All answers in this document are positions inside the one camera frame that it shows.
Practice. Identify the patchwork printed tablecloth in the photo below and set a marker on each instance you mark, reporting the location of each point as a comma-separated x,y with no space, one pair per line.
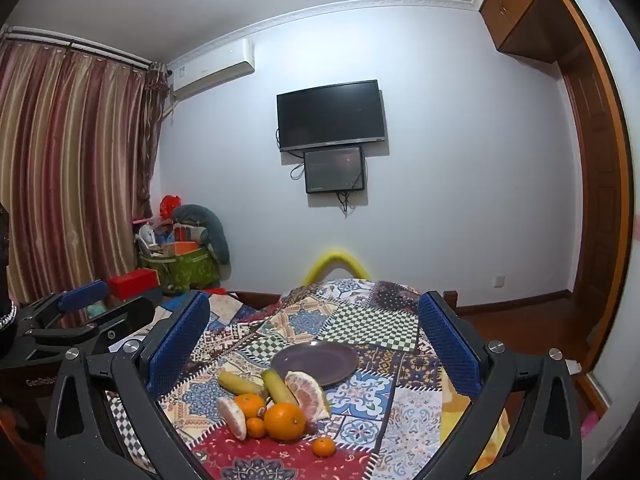
372,400

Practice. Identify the curtain rod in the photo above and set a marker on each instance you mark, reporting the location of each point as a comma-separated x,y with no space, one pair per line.
75,45

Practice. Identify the orange box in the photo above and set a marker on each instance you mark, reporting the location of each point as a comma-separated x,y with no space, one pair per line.
181,248

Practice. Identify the wooden door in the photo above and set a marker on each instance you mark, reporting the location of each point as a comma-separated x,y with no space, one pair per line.
595,185

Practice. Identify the wooden overhead cabinet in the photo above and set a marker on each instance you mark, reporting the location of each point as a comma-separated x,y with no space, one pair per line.
520,10

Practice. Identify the dark wooden frame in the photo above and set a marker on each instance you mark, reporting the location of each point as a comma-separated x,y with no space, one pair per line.
255,297

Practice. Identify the black wall television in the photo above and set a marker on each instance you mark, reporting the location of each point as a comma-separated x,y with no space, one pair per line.
330,112

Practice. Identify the green storage box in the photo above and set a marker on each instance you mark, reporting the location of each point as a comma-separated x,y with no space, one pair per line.
192,270

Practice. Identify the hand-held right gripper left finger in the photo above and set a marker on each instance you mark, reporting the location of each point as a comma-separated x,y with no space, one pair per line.
177,342

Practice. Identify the striped red curtain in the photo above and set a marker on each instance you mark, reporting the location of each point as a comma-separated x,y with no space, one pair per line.
65,170

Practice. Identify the large orange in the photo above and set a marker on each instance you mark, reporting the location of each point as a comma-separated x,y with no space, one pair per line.
250,405
284,421

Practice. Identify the small pomelo segment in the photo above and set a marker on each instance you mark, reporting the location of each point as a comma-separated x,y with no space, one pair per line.
234,417

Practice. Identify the small black wall monitor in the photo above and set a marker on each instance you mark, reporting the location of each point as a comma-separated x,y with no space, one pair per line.
334,170

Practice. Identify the red box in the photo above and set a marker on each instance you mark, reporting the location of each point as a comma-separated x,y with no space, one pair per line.
135,282

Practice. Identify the large pomelo segment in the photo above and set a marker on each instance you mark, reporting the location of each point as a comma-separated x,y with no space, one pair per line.
310,399

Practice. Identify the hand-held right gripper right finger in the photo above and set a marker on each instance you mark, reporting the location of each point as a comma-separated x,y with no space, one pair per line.
447,342

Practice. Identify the white wall socket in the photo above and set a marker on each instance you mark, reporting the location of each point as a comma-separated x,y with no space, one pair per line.
498,280

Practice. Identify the white air conditioner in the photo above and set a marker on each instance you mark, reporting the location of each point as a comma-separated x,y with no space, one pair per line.
212,70

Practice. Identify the red plastic bag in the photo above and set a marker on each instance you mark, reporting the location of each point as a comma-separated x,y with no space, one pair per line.
169,206

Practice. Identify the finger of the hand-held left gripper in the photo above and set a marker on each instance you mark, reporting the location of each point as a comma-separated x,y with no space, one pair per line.
82,295
117,322

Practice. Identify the dark purple plate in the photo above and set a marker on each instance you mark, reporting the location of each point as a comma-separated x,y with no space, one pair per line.
320,360

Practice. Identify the small mandarin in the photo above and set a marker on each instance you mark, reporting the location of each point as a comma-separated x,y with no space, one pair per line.
256,427
323,446

